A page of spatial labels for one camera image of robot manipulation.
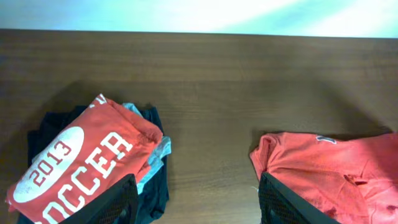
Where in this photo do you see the folded red soccer shirt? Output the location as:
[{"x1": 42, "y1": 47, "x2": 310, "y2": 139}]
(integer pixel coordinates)
[{"x1": 6, "y1": 95, "x2": 163, "y2": 223}]

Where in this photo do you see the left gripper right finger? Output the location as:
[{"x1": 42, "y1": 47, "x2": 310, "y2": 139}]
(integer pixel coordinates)
[{"x1": 258, "y1": 172, "x2": 338, "y2": 224}]

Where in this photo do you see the orange soccer t-shirt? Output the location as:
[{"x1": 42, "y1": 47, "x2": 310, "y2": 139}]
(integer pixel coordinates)
[{"x1": 249, "y1": 133, "x2": 397, "y2": 223}]

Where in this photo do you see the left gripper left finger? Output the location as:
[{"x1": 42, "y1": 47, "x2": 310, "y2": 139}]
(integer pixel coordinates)
[{"x1": 61, "y1": 174, "x2": 138, "y2": 224}]

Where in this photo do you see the folded navy shirt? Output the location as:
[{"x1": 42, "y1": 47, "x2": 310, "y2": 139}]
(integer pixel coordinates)
[{"x1": 27, "y1": 106, "x2": 169, "y2": 224}]

